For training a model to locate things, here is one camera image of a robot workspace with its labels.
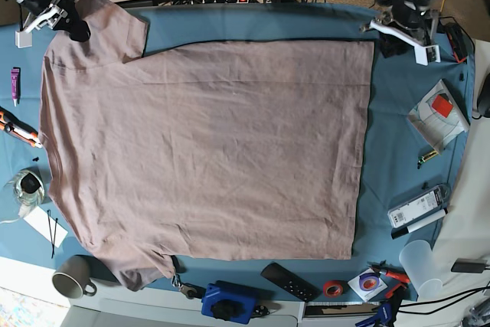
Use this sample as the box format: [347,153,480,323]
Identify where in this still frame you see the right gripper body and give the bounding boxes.
[15,0,69,32]

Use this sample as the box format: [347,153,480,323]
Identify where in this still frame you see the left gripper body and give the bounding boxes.
[360,0,439,47]

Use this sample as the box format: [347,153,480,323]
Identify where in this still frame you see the mauve T-shirt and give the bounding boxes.
[39,0,374,291]

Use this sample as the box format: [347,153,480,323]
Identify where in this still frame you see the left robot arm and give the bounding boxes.
[360,0,440,66]

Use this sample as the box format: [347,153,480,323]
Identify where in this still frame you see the purple glue tube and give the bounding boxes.
[10,67,21,106]

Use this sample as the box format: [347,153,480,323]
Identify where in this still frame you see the teal table cloth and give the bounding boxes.
[1,4,475,300]

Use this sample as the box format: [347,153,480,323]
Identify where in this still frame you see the black computer mouse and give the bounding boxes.
[476,74,490,118]

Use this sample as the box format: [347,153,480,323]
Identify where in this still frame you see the orange utility knife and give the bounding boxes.
[0,108,43,149]

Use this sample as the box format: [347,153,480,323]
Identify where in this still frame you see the small green circuit board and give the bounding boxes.
[416,149,439,169]

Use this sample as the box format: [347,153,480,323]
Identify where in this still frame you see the clear packaged box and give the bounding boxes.
[387,184,451,229]

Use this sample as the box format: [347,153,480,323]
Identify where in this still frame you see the white black marker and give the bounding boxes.
[391,208,449,240]

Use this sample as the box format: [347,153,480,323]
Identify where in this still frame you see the white paper card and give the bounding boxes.
[24,207,68,248]

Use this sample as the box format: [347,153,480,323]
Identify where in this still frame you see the translucent plastic cup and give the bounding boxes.
[399,240,443,299]

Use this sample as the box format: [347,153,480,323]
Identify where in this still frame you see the black power adapter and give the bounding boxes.
[451,259,489,274]

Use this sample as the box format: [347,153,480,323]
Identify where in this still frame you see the purple tape on white card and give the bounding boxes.
[348,268,387,302]

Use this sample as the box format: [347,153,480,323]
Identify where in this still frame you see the grey ceramic mug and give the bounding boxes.
[51,256,97,299]

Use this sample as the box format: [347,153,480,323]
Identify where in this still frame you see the red tape roll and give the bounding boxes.
[323,280,348,298]

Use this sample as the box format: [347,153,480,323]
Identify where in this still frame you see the black remote control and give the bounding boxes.
[260,263,322,302]

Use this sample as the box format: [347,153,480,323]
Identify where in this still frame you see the metal carabiner keyring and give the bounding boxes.
[171,274,206,299]

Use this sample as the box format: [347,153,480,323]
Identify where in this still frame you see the blue box with black knob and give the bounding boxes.
[201,281,258,325]

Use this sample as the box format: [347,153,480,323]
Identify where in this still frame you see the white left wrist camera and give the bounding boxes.
[413,44,440,66]

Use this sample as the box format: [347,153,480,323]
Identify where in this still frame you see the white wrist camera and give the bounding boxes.
[413,44,440,66]
[15,31,33,49]

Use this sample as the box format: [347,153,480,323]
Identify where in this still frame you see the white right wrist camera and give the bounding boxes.
[15,31,33,49]

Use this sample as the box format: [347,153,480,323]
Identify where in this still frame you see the red handled pliers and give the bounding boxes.
[369,263,410,284]

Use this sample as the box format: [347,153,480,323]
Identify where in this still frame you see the blue handled clamp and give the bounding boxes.
[354,283,407,327]

